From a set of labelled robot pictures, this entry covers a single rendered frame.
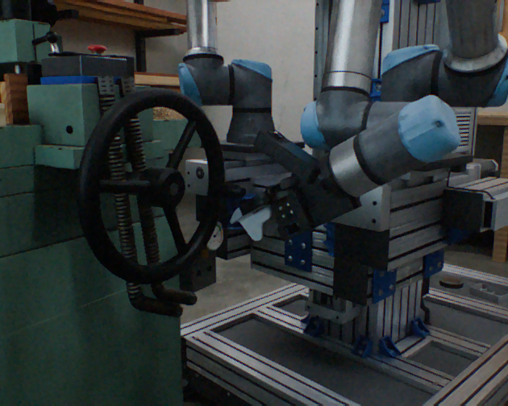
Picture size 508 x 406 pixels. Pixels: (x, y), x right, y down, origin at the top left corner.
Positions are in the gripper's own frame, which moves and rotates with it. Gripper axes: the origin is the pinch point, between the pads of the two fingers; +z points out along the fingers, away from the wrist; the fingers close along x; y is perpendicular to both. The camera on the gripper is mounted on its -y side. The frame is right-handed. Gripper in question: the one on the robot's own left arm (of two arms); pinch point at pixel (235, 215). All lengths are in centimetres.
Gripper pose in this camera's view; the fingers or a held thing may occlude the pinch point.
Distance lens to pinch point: 81.4
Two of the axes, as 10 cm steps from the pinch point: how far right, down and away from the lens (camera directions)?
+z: -7.1, 3.9, 5.8
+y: 4.1, 9.1, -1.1
